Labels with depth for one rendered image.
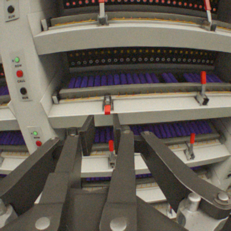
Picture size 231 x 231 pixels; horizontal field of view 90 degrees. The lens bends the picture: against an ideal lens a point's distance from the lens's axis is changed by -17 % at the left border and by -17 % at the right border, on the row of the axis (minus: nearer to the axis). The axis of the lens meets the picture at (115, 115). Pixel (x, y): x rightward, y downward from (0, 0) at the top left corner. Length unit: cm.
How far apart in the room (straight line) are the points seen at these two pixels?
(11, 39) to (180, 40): 40
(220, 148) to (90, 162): 48
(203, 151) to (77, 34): 54
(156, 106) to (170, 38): 17
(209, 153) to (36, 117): 58
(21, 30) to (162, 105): 39
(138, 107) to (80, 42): 21
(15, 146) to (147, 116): 49
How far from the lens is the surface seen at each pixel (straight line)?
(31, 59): 36
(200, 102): 43
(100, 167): 46
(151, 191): 63
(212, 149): 60
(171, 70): 51
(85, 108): 37
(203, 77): 43
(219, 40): 43
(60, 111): 38
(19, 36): 38
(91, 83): 42
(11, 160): 61
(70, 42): 34
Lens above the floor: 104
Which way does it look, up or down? 23 degrees down
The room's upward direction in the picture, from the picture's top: 3 degrees counter-clockwise
